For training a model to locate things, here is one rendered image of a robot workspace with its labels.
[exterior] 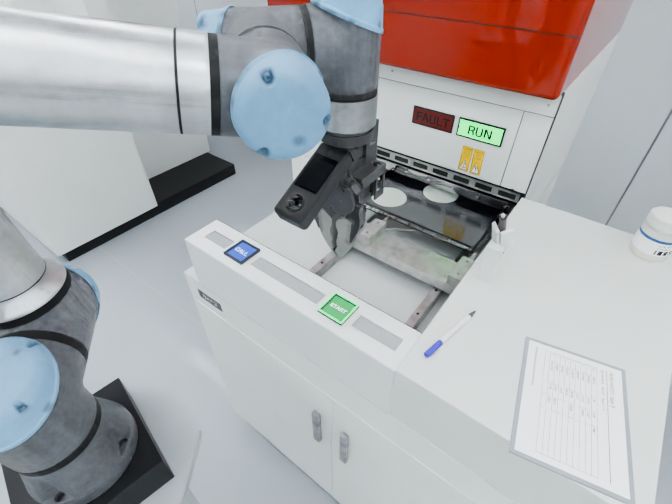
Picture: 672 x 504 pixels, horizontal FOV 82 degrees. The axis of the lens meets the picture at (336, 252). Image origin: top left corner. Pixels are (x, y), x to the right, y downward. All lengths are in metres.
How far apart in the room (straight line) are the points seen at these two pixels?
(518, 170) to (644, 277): 0.35
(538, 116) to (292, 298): 0.68
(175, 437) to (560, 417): 0.62
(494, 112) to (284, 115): 0.80
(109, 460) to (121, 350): 1.40
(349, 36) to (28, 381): 0.52
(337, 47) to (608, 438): 0.61
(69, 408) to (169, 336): 1.43
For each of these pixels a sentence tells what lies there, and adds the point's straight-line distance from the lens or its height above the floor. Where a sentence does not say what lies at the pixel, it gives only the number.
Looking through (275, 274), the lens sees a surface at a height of 0.96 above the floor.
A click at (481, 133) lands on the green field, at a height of 1.10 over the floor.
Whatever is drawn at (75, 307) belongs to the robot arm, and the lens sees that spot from 0.68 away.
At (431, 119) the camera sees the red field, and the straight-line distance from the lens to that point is 1.11.
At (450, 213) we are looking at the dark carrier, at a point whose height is 0.90.
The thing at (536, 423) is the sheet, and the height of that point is 0.97.
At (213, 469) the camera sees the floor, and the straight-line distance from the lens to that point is 1.66.
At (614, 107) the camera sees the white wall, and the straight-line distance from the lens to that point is 2.55.
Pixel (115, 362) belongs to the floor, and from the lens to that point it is 2.05.
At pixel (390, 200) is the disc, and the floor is 0.90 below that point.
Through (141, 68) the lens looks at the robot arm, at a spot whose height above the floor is 1.43.
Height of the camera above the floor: 1.51
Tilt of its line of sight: 41 degrees down
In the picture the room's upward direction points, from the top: straight up
